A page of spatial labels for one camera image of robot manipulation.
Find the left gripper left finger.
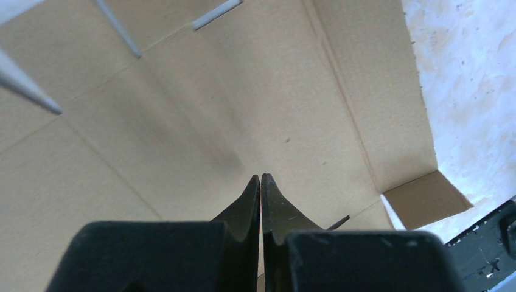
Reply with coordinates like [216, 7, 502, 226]
[47, 175, 260, 291]

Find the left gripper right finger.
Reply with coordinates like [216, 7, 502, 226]
[261, 173, 464, 291]

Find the cardboard box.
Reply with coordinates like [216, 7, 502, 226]
[1, 1, 472, 291]

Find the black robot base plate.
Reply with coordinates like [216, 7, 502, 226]
[446, 200, 515, 291]

